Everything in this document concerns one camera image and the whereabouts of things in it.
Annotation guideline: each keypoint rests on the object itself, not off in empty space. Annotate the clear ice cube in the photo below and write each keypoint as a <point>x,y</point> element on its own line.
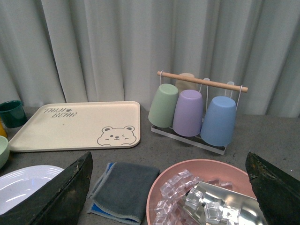
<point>212,212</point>
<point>194,198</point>
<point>163,207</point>
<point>168,191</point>

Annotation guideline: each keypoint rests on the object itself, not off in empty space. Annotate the beige bear tray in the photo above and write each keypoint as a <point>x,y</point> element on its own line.
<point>80,126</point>

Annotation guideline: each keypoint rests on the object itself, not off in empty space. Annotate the white plate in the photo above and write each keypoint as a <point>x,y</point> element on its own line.
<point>18,185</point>

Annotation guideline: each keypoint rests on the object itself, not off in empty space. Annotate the purple cup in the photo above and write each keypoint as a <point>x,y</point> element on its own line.
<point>188,114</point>

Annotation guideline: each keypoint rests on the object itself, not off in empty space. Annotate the metal scoop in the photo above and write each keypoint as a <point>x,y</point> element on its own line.
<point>236,208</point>

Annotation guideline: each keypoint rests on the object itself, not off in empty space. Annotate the beige cup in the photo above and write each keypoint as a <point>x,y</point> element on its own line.
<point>184,85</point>

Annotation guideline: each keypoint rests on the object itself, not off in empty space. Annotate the pink bowl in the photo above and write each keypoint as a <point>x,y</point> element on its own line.
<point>205,169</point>

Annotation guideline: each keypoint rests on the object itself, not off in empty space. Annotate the blue cup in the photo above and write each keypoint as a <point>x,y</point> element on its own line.
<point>219,121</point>

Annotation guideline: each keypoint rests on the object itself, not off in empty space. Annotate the dark green mug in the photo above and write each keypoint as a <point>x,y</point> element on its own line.
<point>13,114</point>

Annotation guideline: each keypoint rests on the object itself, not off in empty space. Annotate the green cup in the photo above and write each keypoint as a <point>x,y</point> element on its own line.
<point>163,106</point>

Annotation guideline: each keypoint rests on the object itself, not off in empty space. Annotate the light green bowl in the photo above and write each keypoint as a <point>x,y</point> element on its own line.
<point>4,151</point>

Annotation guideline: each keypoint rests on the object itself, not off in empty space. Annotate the grey curtain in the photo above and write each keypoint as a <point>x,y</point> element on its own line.
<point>62,51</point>

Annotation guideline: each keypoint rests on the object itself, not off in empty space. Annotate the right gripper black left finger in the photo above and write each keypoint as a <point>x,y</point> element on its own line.
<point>58,202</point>

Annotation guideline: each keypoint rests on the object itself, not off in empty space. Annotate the grey blue folded cloth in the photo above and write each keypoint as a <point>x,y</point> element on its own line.
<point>121,192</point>

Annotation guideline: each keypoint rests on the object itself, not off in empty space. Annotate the yellow mug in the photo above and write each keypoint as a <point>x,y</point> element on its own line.
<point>2,130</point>

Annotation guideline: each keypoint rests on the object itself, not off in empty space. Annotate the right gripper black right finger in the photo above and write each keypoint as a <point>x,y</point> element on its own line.
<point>277,192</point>

